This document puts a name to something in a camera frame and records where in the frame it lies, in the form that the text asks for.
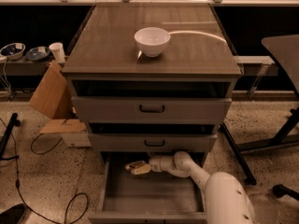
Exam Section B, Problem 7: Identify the blue patterned bowl left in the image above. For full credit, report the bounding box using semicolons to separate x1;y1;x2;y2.
0;43;25;61

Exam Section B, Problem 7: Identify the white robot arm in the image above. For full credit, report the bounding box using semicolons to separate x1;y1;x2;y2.
125;151;255;224

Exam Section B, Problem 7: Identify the white paper cup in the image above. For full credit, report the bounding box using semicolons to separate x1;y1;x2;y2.
49;42;65;63

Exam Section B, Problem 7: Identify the middle grey drawer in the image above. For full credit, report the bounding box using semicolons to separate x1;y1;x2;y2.
89;123;217;152

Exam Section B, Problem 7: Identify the bottom grey drawer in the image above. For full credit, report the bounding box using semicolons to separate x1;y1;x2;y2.
89;152;207;224

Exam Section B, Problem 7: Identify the black metal stand right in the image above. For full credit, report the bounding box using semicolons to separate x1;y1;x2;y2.
220;107;299;186

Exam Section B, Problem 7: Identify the black stand leg left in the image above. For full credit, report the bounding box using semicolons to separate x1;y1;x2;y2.
0;113;21;161

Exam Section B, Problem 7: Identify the grey drawer cabinet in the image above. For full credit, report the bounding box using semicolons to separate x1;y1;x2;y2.
63;3;241;163

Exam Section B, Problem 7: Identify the grey low shelf left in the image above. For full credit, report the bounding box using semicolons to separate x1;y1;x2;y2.
0;57;54;76

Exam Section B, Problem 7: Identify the top grey drawer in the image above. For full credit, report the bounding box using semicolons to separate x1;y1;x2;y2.
72;80;231;124

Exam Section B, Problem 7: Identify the upright cardboard sheet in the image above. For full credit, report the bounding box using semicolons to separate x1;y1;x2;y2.
29;61;73;119

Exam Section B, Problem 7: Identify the flat cardboard piece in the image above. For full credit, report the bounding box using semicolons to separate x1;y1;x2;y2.
40;119;86;133

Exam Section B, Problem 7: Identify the black object bottom left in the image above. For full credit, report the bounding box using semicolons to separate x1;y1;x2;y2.
0;203;25;224

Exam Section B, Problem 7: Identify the blue patterned bowl right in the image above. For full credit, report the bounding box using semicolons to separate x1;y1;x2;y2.
25;46;50;63

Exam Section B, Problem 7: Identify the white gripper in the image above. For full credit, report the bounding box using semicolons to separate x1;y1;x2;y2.
131;155;175;175

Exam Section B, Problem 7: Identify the dark round table top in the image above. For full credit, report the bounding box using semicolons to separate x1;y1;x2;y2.
262;35;299;92

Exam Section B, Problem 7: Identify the orange can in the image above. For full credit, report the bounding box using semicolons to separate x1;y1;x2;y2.
124;161;146;172

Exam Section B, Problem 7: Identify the black floor cable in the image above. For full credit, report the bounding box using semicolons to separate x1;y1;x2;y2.
0;117;90;224

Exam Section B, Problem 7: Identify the grey drawer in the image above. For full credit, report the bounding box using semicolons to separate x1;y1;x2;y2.
72;80;231;124
89;152;207;224
89;123;217;152

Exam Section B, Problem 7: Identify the black caster bottom right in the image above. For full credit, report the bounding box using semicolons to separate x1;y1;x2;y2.
272;184;299;201

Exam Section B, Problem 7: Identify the white bowl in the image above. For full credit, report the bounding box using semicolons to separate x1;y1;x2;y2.
135;27;171;57

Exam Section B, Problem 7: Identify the blue patterned bowl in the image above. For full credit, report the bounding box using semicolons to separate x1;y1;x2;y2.
0;43;25;61
25;46;50;63

